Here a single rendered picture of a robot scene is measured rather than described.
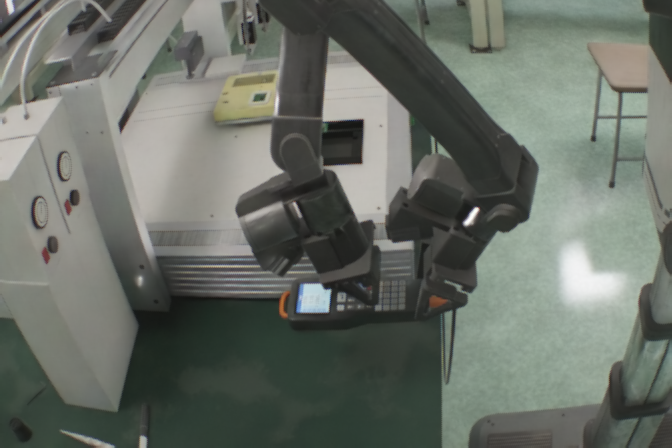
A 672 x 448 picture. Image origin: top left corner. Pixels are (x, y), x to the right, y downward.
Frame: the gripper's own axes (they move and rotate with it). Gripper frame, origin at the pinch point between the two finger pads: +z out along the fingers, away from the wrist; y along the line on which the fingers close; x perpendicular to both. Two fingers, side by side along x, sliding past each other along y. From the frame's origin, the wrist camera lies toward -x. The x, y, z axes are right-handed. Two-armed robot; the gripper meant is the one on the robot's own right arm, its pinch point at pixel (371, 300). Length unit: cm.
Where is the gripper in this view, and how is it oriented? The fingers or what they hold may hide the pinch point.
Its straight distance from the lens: 100.5
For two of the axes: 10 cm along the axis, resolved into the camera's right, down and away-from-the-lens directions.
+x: 9.3, -2.6, -2.5
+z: 3.5, 7.7, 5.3
